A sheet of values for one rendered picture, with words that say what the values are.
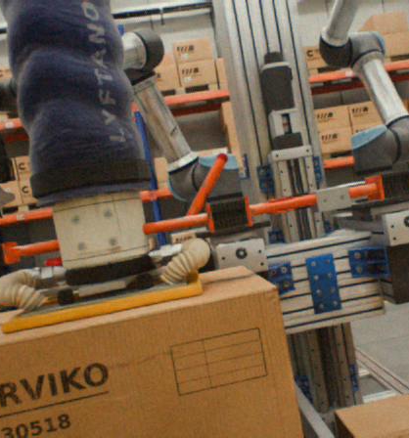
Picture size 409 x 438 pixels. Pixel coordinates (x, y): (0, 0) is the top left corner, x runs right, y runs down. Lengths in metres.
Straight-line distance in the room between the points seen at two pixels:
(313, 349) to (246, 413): 0.88
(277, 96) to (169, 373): 1.09
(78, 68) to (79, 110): 0.07
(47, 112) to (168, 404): 0.54
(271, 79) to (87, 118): 0.88
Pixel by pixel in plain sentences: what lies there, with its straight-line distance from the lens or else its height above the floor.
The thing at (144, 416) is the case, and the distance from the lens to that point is 0.88.
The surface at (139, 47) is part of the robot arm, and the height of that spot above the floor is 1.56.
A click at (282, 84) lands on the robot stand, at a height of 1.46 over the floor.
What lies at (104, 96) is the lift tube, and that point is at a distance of 0.98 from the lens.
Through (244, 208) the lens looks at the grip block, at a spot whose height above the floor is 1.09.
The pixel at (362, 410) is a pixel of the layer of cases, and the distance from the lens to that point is 1.36.
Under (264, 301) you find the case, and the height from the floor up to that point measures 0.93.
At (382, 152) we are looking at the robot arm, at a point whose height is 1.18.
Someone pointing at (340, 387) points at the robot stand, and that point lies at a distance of 1.82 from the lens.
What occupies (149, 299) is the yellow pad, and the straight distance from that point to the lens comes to 0.90.
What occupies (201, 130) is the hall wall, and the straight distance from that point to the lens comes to 9.63.
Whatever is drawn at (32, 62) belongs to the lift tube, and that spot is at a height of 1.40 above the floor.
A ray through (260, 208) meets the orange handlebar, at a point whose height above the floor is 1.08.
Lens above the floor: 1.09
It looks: 3 degrees down
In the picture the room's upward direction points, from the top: 10 degrees counter-clockwise
